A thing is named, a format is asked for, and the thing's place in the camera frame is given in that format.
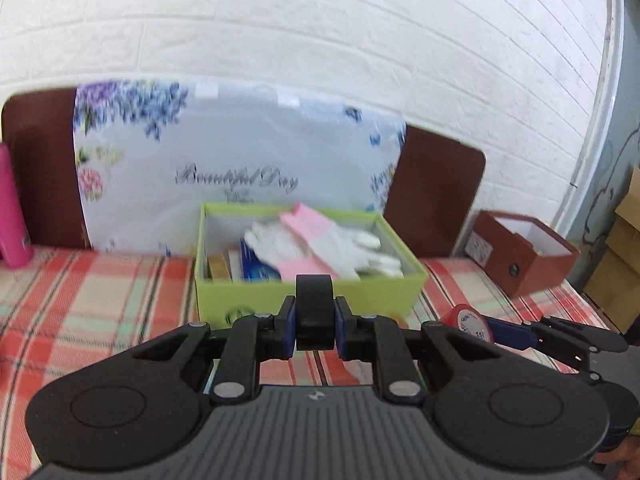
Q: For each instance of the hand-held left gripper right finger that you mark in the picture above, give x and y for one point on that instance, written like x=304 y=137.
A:
x=341 y=330

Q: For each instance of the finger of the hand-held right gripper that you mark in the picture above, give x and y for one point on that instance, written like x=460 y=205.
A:
x=570 y=360
x=510 y=334

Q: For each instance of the red tape roll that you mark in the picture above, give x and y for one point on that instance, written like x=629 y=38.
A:
x=462 y=321

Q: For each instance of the black tape roll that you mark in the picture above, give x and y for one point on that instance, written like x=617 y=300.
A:
x=315 y=310

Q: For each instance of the stacked cardboard cartons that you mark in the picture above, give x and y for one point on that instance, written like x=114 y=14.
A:
x=620 y=260

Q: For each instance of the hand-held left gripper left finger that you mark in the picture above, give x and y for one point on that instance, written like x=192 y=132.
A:
x=288 y=330

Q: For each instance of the person's right hand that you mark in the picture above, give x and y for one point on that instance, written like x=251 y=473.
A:
x=622 y=462

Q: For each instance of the brown wooden headboard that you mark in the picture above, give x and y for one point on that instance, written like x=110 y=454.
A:
x=440 y=185

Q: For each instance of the white and pink rubber glove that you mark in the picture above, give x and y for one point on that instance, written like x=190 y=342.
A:
x=345 y=245
x=265 y=242

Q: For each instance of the blue tissue packet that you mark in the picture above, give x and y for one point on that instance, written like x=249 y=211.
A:
x=255 y=270

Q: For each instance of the brown cardboard box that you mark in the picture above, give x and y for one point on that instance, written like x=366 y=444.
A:
x=540 y=270

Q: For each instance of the pink thermos bottle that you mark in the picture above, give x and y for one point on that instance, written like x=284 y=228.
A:
x=12 y=210

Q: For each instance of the floral bedding package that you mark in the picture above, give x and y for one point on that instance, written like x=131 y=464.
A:
x=225 y=150

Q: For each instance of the plaid blanket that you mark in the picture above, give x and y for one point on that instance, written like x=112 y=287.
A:
x=75 y=300

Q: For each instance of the large lime green box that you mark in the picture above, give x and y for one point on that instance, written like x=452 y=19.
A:
x=250 y=300

